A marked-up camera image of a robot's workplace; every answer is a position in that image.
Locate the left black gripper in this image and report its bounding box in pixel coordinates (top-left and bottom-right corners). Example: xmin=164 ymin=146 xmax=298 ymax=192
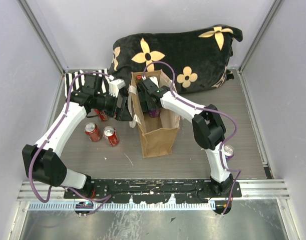
xmin=95 ymin=90 xmax=133 ymax=122

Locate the purple grape can back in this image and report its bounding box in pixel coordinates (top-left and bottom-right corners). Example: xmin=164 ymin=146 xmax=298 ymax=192
xmin=148 ymin=109 xmax=160 ymax=118

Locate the purple grape can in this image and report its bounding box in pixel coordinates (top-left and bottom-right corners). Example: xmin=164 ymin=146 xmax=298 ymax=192
xmin=148 ymin=109 xmax=160 ymax=118
xmin=223 ymin=144 xmax=234 ymax=161

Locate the brown jute canvas bag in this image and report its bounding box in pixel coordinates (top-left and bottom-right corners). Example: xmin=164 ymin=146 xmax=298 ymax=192
xmin=128 ymin=72 xmax=180 ymax=158

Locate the purple grape can front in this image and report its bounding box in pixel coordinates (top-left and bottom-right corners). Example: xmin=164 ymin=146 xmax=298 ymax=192
xmin=223 ymin=144 xmax=234 ymax=161

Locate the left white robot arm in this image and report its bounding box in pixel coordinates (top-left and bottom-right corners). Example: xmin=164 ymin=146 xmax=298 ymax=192
xmin=22 ymin=71 xmax=132 ymax=203

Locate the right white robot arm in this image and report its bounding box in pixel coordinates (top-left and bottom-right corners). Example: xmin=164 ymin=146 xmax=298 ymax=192
xmin=136 ymin=75 xmax=233 ymax=197

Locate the red cola can back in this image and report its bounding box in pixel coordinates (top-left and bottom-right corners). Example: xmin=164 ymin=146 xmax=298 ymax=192
xmin=94 ymin=109 xmax=109 ymax=122

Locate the red cola can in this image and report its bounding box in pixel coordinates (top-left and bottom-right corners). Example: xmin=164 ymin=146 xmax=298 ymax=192
xmin=103 ymin=126 xmax=119 ymax=147
xmin=94 ymin=109 xmax=109 ymax=122
xmin=85 ymin=122 xmax=101 ymax=142

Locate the red cola can right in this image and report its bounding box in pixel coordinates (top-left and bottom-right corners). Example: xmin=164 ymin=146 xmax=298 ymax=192
xmin=103 ymin=126 xmax=119 ymax=147

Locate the red cola can left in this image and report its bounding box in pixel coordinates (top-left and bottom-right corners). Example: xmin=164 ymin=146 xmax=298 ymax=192
xmin=85 ymin=122 xmax=101 ymax=142

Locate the black white striped cloth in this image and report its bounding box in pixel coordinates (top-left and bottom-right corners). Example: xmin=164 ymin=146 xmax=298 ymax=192
xmin=64 ymin=68 xmax=113 ymax=100

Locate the black flower-pattern pillow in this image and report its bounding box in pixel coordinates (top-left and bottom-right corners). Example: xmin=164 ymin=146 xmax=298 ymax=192
xmin=108 ymin=24 xmax=243 ymax=94

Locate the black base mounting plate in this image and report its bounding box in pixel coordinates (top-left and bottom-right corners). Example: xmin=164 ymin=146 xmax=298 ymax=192
xmin=64 ymin=178 xmax=241 ymax=205

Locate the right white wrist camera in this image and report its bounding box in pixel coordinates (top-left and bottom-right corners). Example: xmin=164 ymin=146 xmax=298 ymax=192
xmin=143 ymin=76 xmax=159 ymax=88

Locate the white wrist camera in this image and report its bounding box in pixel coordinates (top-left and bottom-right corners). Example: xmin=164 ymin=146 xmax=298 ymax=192
xmin=108 ymin=79 xmax=126 ymax=98
xmin=143 ymin=76 xmax=159 ymax=88

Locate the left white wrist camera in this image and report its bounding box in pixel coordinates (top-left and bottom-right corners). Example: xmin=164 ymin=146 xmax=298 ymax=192
xmin=108 ymin=79 xmax=126 ymax=98

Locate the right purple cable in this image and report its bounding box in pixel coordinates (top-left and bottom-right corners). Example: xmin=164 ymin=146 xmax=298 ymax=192
xmin=142 ymin=61 xmax=242 ymax=217

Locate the purple cable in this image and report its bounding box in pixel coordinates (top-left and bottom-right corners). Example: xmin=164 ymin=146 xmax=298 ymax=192
xmin=142 ymin=61 xmax=242 ymax=217
xmin=29 ymin=71 xmax=116 ymax=217

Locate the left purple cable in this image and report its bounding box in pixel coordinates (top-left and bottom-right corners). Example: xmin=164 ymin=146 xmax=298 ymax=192
xmin=29 ymin=71 xmax=116 ymax=217

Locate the aluminium rail frame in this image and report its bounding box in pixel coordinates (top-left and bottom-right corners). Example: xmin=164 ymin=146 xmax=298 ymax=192
xmin=17 ymin=179 xmax=289 ymax=215

